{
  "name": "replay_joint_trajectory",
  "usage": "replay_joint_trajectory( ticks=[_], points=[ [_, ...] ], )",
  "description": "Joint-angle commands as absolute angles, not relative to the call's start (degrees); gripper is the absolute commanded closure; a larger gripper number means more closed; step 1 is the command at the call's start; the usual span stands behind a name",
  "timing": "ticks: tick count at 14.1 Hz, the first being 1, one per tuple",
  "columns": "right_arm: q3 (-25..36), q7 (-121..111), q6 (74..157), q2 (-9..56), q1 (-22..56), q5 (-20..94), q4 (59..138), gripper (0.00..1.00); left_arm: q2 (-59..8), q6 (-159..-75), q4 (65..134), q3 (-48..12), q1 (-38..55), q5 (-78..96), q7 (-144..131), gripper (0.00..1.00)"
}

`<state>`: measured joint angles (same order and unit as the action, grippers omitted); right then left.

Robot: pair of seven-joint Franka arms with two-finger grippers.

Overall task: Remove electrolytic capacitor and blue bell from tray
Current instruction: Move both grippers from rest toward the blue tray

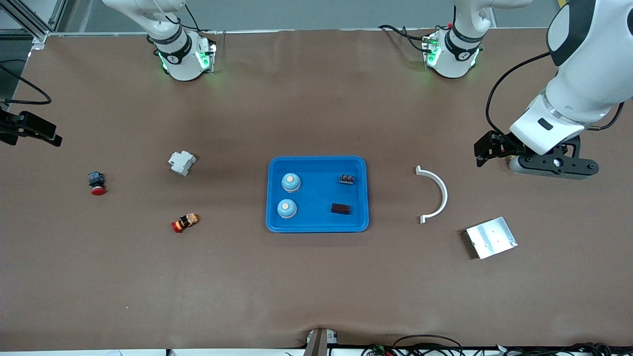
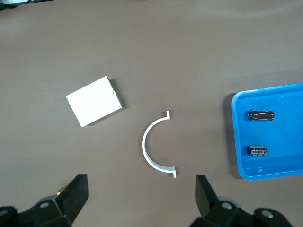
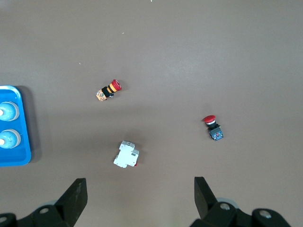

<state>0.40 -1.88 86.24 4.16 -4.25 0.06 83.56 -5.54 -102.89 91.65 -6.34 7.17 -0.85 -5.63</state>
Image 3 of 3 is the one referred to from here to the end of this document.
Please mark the red mushroom push button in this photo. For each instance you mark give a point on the red mushroom push button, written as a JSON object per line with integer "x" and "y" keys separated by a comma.
{"x": 214, "y": 131}

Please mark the brown table mat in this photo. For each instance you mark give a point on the brown table mat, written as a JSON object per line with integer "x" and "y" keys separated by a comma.
{"x": 165, "y": 59}

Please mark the red yellow emergency stop button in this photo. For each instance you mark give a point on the red yellow emergency stop button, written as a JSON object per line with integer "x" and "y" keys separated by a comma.
{"x": 111, "y": 88}

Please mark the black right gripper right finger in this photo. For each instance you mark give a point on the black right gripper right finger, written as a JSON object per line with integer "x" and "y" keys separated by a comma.
{"x": 206, "y": 205}

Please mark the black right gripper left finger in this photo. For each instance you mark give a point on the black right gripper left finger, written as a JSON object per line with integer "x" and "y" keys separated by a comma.
{"x": 73, "y": 201}

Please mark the white circuit breaker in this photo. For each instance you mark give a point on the white circuit breaker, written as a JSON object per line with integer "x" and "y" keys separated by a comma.
{"x": 125, "y": 154}

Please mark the light blue dome bell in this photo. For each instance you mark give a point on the light blue dome bell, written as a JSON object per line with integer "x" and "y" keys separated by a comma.
{"x": 9, "y": 111}
{"x": 9, "y": 139}

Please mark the blue plastic tray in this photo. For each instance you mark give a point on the blue plastic tray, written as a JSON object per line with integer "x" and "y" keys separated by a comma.
{"x": 14, "y": 156}

